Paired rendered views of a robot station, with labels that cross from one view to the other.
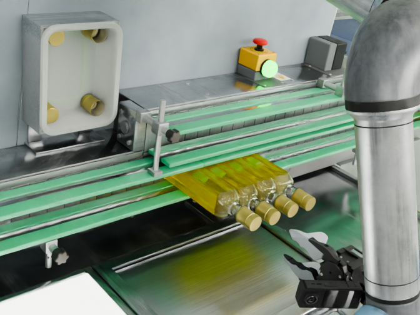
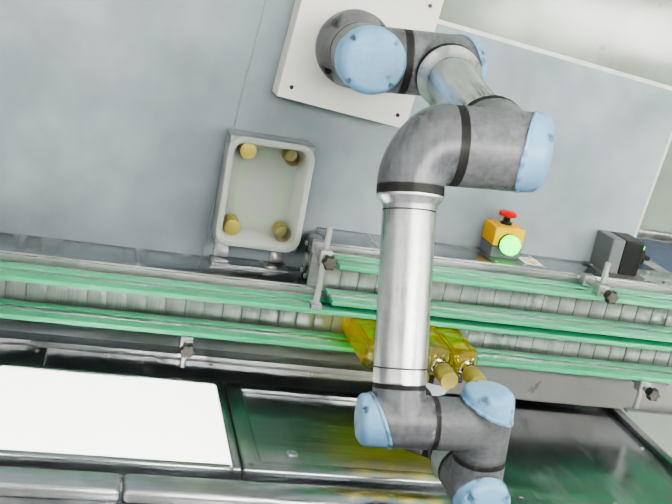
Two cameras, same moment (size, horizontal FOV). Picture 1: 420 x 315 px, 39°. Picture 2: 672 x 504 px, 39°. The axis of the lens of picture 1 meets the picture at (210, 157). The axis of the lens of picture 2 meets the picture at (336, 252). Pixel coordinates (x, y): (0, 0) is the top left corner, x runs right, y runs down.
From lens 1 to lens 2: 0.92 m
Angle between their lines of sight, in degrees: 30
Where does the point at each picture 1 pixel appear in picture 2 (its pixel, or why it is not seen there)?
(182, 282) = (301, 420)
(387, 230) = (385, 308)
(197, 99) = not seen: hidden behind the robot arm
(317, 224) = (529, 446)
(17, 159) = (191, 262)
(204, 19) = not seen: hidden behind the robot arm
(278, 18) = (546, 195)
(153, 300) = (259, 420)
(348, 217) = (580, 453)
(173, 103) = (363, 246)
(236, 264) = not seen: hidden behind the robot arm
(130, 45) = (340, 183)
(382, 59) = (396, 146)
